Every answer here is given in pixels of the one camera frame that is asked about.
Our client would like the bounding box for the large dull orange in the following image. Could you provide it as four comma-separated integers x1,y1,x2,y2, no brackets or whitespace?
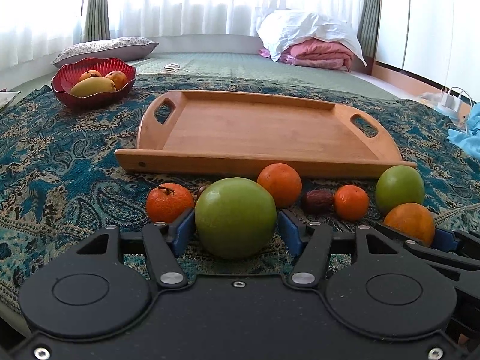
383,203,435,247

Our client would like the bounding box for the orange fruit in bowl right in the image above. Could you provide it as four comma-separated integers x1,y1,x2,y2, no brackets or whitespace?
105,70,128,91

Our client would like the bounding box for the pink folded blanket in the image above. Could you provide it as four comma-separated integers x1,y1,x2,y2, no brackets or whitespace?
278,38,356,72

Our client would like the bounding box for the green quilted mat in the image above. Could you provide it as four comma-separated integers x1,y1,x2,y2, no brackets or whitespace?
130,53,397,100

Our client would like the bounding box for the white pillow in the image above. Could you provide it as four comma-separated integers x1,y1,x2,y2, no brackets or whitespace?
257,10,366,63

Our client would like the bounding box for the green drape right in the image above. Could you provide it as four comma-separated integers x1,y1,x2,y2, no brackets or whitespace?
357,0,382,60

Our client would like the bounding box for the yellow mango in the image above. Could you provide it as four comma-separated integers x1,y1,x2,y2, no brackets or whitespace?
70,77,116,97

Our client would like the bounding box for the small tangerine with stem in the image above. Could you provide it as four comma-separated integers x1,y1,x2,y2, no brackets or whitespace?
145,183,194,224

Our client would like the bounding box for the floral grey pillow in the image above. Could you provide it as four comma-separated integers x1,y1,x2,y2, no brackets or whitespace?
51,37,159,68

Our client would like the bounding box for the orange fruit in bowl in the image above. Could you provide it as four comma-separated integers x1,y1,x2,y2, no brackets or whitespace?
78,69,103,82
105,70,128,91

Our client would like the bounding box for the green apple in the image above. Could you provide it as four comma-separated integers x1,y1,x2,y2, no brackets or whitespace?
375,165,425,215
194,177,277,259

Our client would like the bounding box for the white cord on mat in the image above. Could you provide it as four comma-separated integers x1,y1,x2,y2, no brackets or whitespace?
163,62,191,75

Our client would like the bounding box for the red fruit bowl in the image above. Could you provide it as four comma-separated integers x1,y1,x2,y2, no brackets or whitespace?
51,58,137,110

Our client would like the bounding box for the white sheer curtain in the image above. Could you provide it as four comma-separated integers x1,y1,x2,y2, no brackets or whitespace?
1,0,364,69

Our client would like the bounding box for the green drape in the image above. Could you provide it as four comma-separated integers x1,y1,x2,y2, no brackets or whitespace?
357,0,382,60
82,0,110,42

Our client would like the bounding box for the wooden serving tray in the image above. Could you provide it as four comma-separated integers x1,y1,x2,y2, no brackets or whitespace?
115,90,404,179

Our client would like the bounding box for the light blue cloth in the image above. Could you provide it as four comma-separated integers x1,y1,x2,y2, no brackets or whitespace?
448,103,480,160

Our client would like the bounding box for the dark red date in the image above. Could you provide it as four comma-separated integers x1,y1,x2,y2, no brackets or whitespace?
302,189,334,212

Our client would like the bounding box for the orange fruit in bowl left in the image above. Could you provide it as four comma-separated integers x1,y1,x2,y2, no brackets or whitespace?
78,69,103,82

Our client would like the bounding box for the medium tangerine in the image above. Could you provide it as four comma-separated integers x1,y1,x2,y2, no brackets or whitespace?
257,163,302,208

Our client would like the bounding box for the green drape left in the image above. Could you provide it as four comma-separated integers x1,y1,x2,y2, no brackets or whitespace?
82,0,110,42

